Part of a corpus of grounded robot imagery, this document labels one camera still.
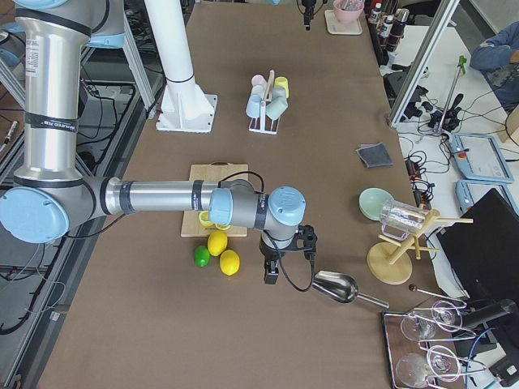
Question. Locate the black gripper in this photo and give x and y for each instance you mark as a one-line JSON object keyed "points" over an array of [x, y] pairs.
{"points": [[271, 254], [306, 11]]}

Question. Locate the mint green cup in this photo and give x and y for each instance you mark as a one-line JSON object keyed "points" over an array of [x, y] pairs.
{"points": [[276, 108]]}

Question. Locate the pink cup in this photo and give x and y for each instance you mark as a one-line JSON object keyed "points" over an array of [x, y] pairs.
{"points": [[259, 85]]}

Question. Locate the yellow cup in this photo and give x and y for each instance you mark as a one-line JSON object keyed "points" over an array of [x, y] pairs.
{"points": [[283, 82]]}

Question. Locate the grey cup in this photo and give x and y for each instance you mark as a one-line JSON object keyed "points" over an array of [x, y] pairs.
{"points": [[278, 92]]}

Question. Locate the light blue cup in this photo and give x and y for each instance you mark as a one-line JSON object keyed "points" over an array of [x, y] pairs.
{"points": [[253, 106]]}

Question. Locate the cream tray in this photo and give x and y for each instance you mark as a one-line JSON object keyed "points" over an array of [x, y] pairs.
{"points": [[335, 27]]}

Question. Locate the pink bowl with ice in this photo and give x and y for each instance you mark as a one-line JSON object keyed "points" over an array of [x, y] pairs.
{"points": [[348, 11]]}

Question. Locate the yellow lemon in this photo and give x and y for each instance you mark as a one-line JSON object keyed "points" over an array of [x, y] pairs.
{"points": [[229, 262], [217, 243]]}

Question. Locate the lemon slice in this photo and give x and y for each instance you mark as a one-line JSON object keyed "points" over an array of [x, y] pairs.
{"points": [[204, 219], [222, 227]]}

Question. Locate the green lime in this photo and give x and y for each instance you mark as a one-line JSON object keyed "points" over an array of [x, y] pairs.
{"points": [[202, 256]]}

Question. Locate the metal scoop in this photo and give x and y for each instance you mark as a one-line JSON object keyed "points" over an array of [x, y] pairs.
{"points": [[342, 288]]}

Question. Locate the wooden mug tree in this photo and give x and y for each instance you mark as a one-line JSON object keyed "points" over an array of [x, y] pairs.
{"points": [[389, 262]]}

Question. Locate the green bowl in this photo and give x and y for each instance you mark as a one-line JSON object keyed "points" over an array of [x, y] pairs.
{"points": [[371, 201]]}

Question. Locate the clear glass pitcher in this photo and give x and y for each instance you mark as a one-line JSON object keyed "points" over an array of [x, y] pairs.
{"points": [[399, 220]]}

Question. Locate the grey folded cloth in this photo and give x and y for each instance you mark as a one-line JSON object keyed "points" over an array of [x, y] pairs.
{"points": [[374, 155]]}

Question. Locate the wine glass rack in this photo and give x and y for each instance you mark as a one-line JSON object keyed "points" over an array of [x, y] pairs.
{"points": [[421, 348]]}

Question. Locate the seated person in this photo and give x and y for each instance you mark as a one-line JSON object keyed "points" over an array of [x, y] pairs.
{"points": [[497, 59]]}

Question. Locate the blue teach pendant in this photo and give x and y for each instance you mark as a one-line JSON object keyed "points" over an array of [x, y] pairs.
{"points": [[470, 192], [479, 157]]}

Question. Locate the black monitor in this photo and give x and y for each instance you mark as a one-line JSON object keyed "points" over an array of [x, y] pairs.
{"points": [[484, 254]]}

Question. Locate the white wire cup holder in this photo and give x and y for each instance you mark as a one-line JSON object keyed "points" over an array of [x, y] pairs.
{"points": [[263, 124]]}

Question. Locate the aluminium frame post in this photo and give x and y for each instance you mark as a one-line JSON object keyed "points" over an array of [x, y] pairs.
{"points": [[439, 23]]}

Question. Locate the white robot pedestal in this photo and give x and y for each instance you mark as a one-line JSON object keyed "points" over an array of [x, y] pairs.
{"points": [[184, 106]]}

